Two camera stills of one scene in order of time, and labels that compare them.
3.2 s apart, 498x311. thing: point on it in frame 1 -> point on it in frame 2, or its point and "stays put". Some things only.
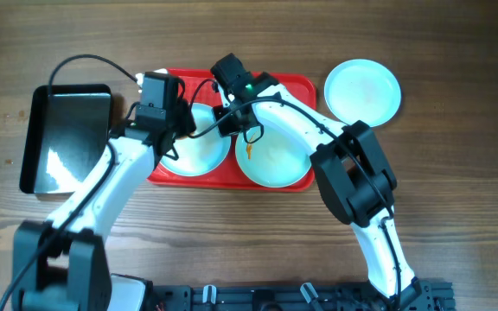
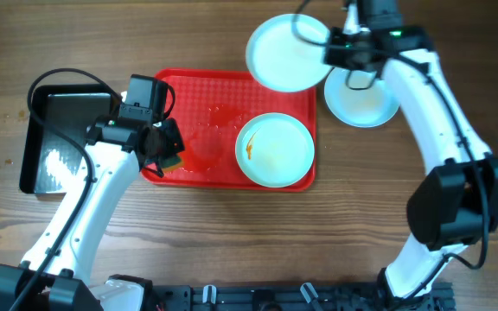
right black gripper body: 234,124 -> 336,53
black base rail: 421,295 stays put
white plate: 200,155 -> 278,60
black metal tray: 66,135 stays put
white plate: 362,90 stays put
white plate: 278,159 stays put
